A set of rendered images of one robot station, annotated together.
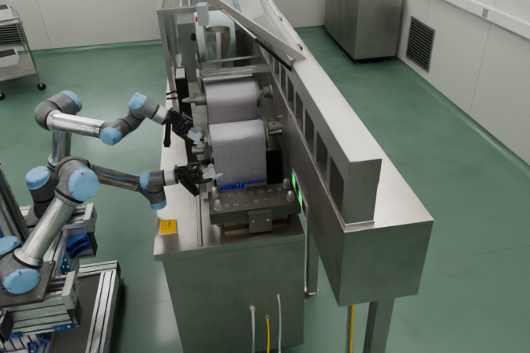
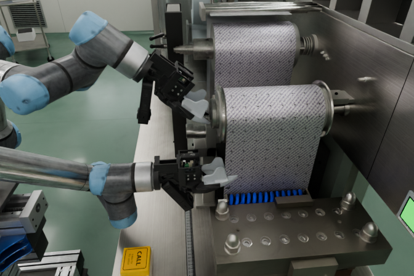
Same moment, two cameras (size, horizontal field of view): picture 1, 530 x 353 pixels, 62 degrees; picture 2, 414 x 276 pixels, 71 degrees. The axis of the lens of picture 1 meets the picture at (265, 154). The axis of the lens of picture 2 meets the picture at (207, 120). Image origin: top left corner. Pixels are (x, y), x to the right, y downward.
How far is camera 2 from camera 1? 1.26 m
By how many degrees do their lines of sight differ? 2
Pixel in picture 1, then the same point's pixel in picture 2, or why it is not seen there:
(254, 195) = (294, 220)
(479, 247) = not seen: outside the picture
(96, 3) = not seen: outside the picture
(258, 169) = (297, 172)
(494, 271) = not seen: outside the picture
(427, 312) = not seen: outside the picture
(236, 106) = (260, 63)
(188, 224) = (172, 258)
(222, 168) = (237, 166)
